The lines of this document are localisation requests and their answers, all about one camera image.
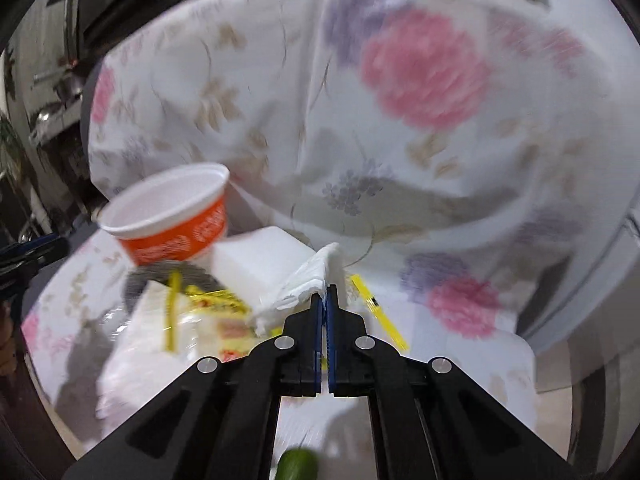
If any yellow snack wrapper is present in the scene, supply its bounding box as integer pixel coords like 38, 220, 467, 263
182, 285, 282, 362

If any green cucumber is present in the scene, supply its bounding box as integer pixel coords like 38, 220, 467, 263
277, 449, 319, 480

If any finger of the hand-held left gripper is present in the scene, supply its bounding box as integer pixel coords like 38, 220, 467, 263
0, 236, 70, 275

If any white paper tissue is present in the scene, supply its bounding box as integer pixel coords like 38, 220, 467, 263
252, 242, 348, 336

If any orange and white noodle cup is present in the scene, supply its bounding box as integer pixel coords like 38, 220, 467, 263
97, 162, 231, 267

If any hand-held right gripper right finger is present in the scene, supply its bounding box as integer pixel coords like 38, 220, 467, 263
326, 284, 596, 480

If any clear plastic packaging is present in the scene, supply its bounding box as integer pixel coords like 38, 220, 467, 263
100, 262, 217, 341

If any floral printed cloth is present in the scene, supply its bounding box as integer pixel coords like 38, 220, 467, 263
20, 0, 626, 456

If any white plastic bag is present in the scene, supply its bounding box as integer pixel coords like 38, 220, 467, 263
96, 280, 202, 421

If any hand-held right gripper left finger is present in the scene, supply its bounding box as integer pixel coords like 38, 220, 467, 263
60, 292, 328, 480

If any yellow plastic strip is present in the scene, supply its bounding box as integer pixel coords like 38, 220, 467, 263
166, 271, 185, 352
349, 274, 410, 352

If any white foam block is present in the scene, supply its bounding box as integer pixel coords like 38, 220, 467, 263
210, 226, 316, 311

